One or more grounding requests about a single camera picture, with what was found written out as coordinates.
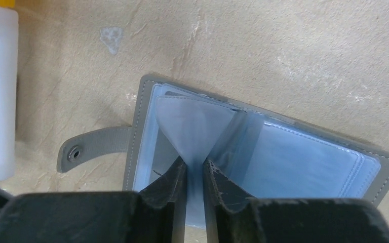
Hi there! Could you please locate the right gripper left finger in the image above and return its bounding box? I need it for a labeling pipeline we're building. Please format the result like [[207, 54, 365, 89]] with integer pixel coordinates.
[[0, 158, 186, 242]]

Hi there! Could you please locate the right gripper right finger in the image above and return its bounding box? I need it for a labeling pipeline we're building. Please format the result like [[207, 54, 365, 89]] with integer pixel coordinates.
[[203, 160, 389, 242]]

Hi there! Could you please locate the grey card holder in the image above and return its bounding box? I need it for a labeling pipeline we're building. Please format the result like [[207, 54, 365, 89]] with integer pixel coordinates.
[[57, 74, 389, 228]]

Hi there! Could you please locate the yellow plastic bin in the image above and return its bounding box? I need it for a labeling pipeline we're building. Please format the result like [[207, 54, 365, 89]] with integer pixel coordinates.
[[0, 0, 15, 8]]

